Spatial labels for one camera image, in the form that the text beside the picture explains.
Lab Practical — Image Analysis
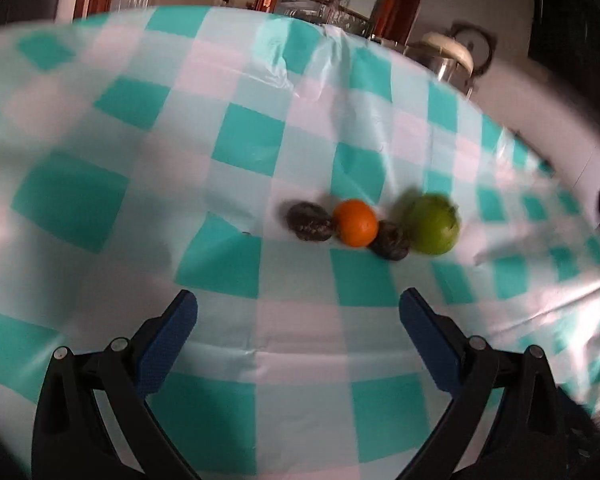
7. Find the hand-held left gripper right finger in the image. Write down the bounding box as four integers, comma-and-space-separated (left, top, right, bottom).
399, 287, 568, 480

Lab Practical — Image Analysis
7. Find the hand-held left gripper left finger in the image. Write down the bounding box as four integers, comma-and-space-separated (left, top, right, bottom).
31, 289, 201, 480

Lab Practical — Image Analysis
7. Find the small dark water chestnut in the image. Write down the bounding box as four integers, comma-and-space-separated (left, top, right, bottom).
369, 220, 411, 262
286, 201, 334, 242

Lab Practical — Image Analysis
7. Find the green tomato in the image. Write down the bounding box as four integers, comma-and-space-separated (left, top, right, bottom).
402, 192, 462, 256

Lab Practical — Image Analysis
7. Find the orange tangerine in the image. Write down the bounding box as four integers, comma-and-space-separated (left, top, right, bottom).
333, 199, 380, 248

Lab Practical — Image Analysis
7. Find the teal pink checkered tablecloth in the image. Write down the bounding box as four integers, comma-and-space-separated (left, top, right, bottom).
0, 5, 600, 480

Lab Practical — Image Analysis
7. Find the steel pot with white lid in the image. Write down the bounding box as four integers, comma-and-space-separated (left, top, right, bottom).
405, 20, 496, 97

